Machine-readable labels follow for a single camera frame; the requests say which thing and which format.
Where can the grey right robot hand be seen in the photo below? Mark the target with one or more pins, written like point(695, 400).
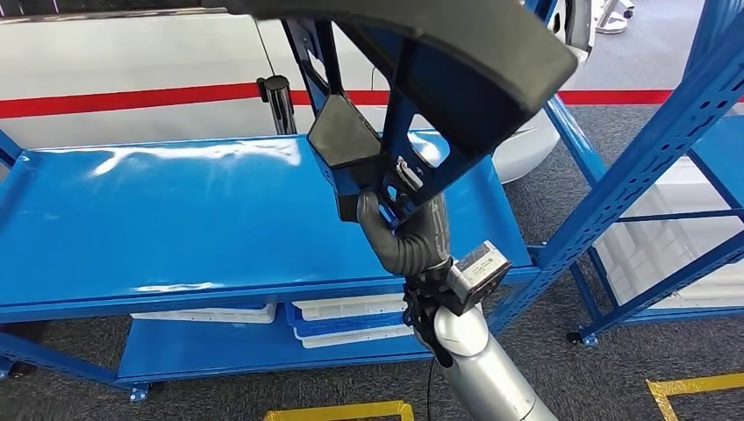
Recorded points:
point(430, 226)

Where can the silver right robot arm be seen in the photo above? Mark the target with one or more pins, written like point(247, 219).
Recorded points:
point(482, 372)

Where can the blue metal shelf rack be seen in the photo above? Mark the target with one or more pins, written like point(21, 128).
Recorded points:
point(721, 151)
point(174, 221)

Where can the yellow floor tape square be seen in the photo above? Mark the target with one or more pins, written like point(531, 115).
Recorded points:
point(337, 411)
point(697, 384)

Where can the white wheeled base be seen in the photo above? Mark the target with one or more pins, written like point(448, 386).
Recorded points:
point(616, 17)

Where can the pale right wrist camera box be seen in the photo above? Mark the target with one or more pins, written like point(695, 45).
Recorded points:
point(479, 270)

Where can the black chrome stanchion post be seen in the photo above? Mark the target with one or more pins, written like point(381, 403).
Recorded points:
point(279, 104)

